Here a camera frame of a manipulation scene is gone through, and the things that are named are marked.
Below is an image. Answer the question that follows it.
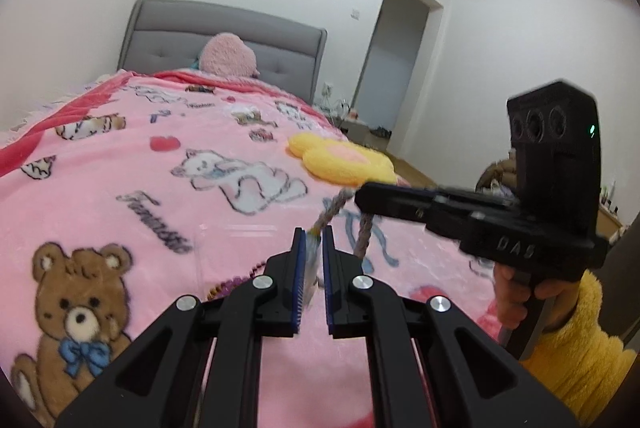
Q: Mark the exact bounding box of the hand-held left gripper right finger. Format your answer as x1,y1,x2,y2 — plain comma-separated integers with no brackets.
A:
322,225,583,428

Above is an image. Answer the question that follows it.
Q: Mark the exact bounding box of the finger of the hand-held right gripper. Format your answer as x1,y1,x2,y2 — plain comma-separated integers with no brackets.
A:
354,180,438,229

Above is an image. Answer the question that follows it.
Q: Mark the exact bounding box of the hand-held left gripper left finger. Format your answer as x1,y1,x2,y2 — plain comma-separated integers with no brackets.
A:
52,228,307,428

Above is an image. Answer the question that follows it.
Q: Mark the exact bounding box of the purple bead bracelet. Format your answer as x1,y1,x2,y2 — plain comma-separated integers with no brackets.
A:
207,260,263,301

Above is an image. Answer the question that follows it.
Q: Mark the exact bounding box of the clear plastic bag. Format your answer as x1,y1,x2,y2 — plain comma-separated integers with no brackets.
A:
196,222,322,305

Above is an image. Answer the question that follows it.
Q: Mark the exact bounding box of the person's right forearm yellow sleeve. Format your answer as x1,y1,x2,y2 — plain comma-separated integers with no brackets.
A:
520,269,640,427

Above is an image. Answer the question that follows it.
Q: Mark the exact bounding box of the person's right hand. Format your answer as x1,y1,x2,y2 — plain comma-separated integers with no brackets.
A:
492,265,583,345

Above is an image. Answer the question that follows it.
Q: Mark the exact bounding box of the yellow plush flower pillow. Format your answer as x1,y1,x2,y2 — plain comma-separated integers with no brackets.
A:
285,131,399,187

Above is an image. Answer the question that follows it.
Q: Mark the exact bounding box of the low bedside table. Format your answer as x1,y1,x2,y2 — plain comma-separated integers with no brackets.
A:
339,117,397,150

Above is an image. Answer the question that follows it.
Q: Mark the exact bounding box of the pink printed bear blanket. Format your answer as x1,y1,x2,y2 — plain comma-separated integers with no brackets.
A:
0,70,503,428

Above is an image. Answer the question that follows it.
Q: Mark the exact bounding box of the white doorway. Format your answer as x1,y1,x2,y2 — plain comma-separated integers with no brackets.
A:
349,0,444,131

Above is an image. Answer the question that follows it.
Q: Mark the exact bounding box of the pink plush pillow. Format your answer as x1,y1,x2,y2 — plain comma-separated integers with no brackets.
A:
197,32,261,79

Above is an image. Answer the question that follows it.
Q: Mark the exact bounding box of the grey padded headboard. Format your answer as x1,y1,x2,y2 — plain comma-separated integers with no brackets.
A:
116,0,329,107

